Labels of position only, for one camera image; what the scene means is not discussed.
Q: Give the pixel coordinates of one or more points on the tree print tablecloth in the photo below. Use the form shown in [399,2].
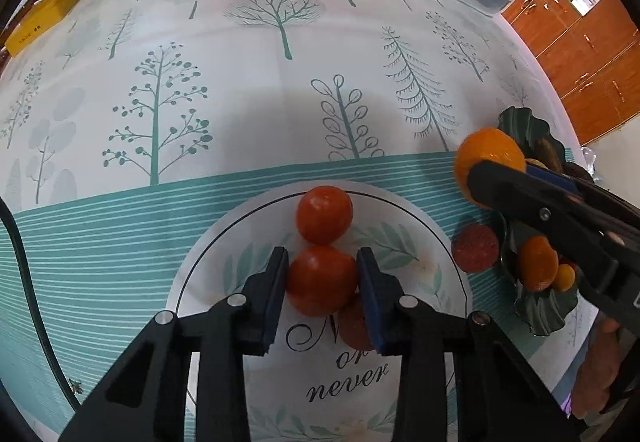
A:
[250,96]

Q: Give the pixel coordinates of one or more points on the small orange citrus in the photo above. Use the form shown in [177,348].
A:
[565,278]

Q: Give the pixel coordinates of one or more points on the person's right hand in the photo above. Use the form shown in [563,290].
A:
[600,362]

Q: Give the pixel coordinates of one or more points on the white printed plate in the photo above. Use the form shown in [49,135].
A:
[235,242]

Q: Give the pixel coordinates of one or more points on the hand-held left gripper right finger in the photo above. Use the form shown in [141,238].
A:
[370,302]

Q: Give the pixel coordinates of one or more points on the dark avocado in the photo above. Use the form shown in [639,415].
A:
[575,170]

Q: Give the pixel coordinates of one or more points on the round orange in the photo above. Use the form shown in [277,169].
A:
[487,146]
[537,262]

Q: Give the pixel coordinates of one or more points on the red tomato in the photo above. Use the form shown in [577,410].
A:
[320,279]
[325,214]

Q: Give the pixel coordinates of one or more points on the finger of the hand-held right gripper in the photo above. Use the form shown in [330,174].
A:
[550,177]
[525,202]

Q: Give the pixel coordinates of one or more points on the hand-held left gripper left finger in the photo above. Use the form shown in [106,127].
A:
[276,292]

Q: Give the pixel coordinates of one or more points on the yellow box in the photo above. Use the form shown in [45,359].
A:
[40,21]

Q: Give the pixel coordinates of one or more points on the wooden wall cabinet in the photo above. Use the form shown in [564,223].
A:
[590,56]

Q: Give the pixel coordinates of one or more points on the dark green scalloped plate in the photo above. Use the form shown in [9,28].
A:
[540,317]

